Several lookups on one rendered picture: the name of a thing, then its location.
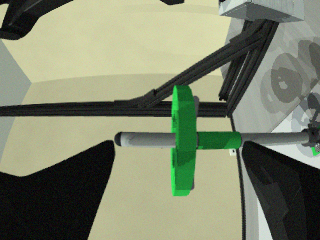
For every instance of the grey post with green foot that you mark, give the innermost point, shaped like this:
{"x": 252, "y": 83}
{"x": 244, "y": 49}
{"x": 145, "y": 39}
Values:
{"x": 223, "y": 140}

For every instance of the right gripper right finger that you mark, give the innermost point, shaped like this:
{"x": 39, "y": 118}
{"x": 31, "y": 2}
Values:
{"x": 288, "y": 191}

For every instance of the green ring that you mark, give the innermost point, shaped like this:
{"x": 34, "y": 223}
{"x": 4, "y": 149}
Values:
{"x": 183, "y": 123}

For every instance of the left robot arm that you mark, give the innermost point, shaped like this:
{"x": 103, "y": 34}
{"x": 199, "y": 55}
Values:
{"x": 21, "y": 15}

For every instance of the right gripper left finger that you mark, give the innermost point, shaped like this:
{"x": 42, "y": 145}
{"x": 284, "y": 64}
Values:
{"x": 60, "y": 202}

